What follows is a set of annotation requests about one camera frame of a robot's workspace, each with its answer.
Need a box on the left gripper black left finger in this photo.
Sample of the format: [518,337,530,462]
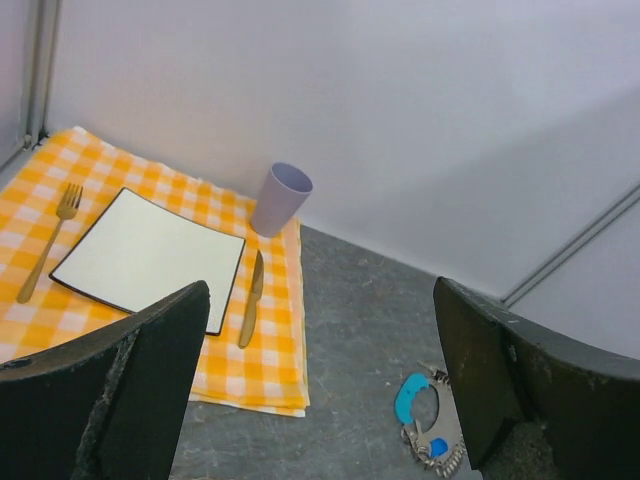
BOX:
[1,281,210,479]

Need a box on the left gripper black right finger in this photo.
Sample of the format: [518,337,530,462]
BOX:
[433,277,639,479]

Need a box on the metal keyring plate blue handle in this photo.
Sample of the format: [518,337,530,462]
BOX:
[394,361,467,479]

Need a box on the blue key tag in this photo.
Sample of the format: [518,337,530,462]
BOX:
[429,437,449,458]

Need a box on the orange checkered cloth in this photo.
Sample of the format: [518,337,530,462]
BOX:
[1,127,310,417]

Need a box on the white square plate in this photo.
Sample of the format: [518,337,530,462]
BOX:
[49,188,246,336]

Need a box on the gold knife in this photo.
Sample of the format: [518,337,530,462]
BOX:
[238,251,264,349]

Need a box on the gold fork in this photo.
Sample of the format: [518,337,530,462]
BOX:
[16,183,83,304]

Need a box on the lavender plastic cup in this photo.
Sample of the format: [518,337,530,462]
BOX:
[250,162,313,238]

